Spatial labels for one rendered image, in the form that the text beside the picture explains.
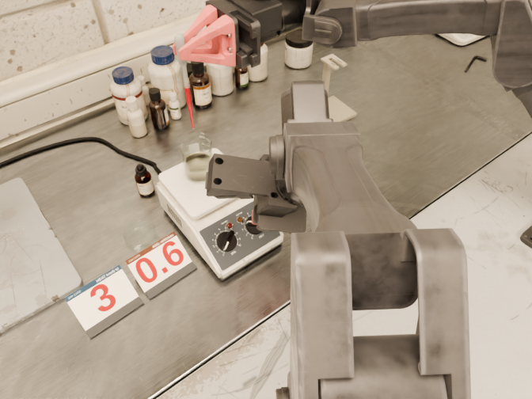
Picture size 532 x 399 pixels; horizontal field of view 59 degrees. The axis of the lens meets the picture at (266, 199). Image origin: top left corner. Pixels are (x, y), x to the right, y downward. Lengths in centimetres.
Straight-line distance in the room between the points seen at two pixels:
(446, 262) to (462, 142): 81
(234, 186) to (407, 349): 32
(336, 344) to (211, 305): 50
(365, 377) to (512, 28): 51
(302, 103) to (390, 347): 32
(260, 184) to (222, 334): 26
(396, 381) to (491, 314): 55
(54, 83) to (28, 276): 42
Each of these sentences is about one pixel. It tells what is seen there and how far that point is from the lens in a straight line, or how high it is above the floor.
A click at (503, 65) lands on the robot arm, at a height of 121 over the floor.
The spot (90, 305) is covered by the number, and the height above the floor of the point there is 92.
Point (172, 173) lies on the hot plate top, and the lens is 81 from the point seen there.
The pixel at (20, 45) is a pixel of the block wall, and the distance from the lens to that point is 107.
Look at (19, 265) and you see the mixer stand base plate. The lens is 87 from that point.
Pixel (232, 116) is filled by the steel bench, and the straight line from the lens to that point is 105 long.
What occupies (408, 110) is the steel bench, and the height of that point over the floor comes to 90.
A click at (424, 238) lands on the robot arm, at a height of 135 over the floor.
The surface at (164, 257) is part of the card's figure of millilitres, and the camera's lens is 78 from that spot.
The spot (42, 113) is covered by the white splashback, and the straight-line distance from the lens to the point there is 109.
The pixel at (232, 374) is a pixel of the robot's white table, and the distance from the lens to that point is 70.
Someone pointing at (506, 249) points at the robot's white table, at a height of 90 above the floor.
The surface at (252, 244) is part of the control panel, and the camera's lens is 76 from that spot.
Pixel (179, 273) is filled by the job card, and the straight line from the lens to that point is 78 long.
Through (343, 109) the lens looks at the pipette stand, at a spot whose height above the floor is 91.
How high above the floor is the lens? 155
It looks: 48 degrees down
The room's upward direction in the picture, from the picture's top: straight up
